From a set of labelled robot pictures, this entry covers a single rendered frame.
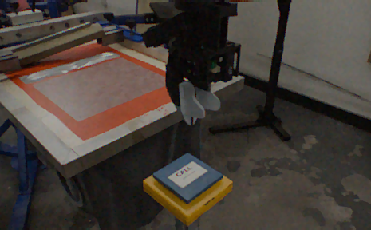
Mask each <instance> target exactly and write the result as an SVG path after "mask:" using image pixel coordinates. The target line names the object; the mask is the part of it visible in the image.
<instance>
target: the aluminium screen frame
mask: <svg viewBox="0 0 371 230"><path fill-rule="evenodd" d="M118 44H121V45H123V46H125V47H128V48H130V49H132V50H135V51H137V52H141V53H143V54H145V55H148V56H149V57H151V58H155V59H156V60H160V61H162V62H164V63H168V55H169V52H168V50H167V49H165V48H164V47H156V48H153V47H148V48H146V47H145V44H144V42H133V41H132V40H129V39H127V38H125V39H124V42H118ZM18 46H20V45H17V46H12V47H6V48H4V49H0V51H3V50H10V49H12V48H14V47H18ZM243 83H244V77H242V76H238V77H234V76H232V80H231V81H228V82H226V83H224V82H223V81H218V82H216V83H215V84H211V91H212V92H213V94H214V95H216V97H217V98H218V99H219V100H223V99H224V98H225V97H228V96H230V95H231V94H233V93H235V92H238V91H240V90H241V89H243ZM0 110H1V111H2V112H3V113H4V114H5V115H7V116H8V118H9V119H10V120H11V121H12V122H13V123H14V124H15V126H17V127H18V128H19V129H20V131H21V132H22V133H23V134H24V135H25V136H26V137H27V138H28V139H29V140H30V141H31V143H32V144H33V145H34V146H35V147H36V148H37V149H38V150H39V151H40V152H41V154H42V155H44V157H46V159H47V160H49V162H50V163H52V165H53V166H54V168H56V169H57V170H58V171H59V173H61V174H62V176H63V177H64V178H65V179H67V178H70V177H71V176H75V175H76V174H78V173H80V172H82V171H85V170H86V169H87V168H90V167H91V166H93V165H95V164H97V163H100V162H101V161H104V160H106V159H107V158H109V157H111V156H112V155H115V154H117V153H119V152H121V151H122V150H125V149H126V148H128V147H131V146H133V145H134V144H136V143H137V142H141V141H142V140H145V139H146V138H148V137H150V136H152V135H153V134H156V133H158V132H160V131H161V130H163V129H166V128H167V127H169V126H172V125H174V124H176V123H177V122H179V121H182V120H183V119H182V117H181V116H180V114H179V113H178V112H177V109H176V107H175V106H174V104H173V103H170V104H169V105H166V106H164V107H162V108H159V109H157V110H154V111H153V112H151V113H148V114H146V115H145V116H142V117H140V118H137V119H135V120H134V121H130V122H129V123H127V124H124V125H122V126H119V127H118V128H116V129H113V130H111V131H110V132H107V133H105V134H102V135H100V136H99V137H96V138H93V139H91V140H90V141H87V142H85V143H83V144H82V145H78V146H77V147H74V148H72V149H71V148H70V147H69V146H68V145H66V144H65V142H64V141H62V140H61V139H60V138H59V137H57V135H56V134H54V132H52V131H51V130H50V129H49V128H48V127H47V126H46V125H44V123H42V122H41V121H40V120H39V119H38V118H36V116H34V114H33V113H31V112H30V111H29V110H28V109H27V108H26V107H25V106H24V105H23V104H22V103H21V102H20V101H19V100H17V99H16V98H15V97H14V96H13V94H11V93H10V92H8V90H7V89H5V87H4V86H2V85H1V84H0Z"/></svg>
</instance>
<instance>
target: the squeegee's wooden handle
mask: <svg viewBox="0 0 371 230"><path fill-rule="evenodd" d="M105 36H106V35H105V32H104V29H103V28H102V27H101V25H100V24H99V23H94V24H92V25H91V26H88V27H86V28H84V29H81V30H78V31H74V32H72V33H70V34H65V35H64V36H61V37H58V38H55V39H51V40H48V41H47V42H43V43H41V44H38V45H35V46H31V47H28V48H26V49H24V50H19V51H18V52H15V53H13V55H15V54H17V55H18V60H19V61H20V64H21V66H23V65H27V64H29V63H32V62H34V61H39V60H41V59H42V58H47V57H48V56H51V55H54V54H57V53H61V52H63V51H65V50H69V49H72V48H73V47H77V46H79V45H83V44H85V43H87V42H91V41H93V40H96V39H98V38H102V37H105Z"/></svg>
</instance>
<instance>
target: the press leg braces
mask: <svg viewBox="0 0 371 230"><path fill-rule="evenodd" d="M10 126H11V124H10V119H9V118H7V120H6V121H5V122H4V123H2V125H1V126H0V137H2V134H3V133H5V132H6V131H7V130H8V128H9V127H10ZM17 135H18V170H19V181H20V184H19V186H18V193H17V196H18V195H22V194H27V193H30V190H31V184H32V180H29V174H28V164H27V153H26V137H25V135H24V134H23V133H22V132H21V131H20V129H19V128H18V127H17ZM1 143H2V142H1V141H0V144H1Z"/></svg>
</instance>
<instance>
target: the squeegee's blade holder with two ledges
mask: <svg viewBox="0 0 371 230"><path fill-rule="evenodd" d="M88 26H91V25H90V22H87V23H84V24H82V25H79V26H75V27H73V28H71V29H67V30H64V31H60V32H58V33H56V34H51V35H50V36H48V37H43V38H41V39H37V40H35V41H33V42H28V43H26V44H25V45H20V46H18V47H14V48H12V49H11V51H12V52H13V53H15V52H18V51H19V50H24V49H26V48H28V47H31V46H35V45H38V44H41V43H43V42H47V41H48V40H51V39H55V38H58V37H61V36H64V35H65V34H70V33H72V32H74V31H78V30H81V29H84V28H86V27H88Z"/></svg>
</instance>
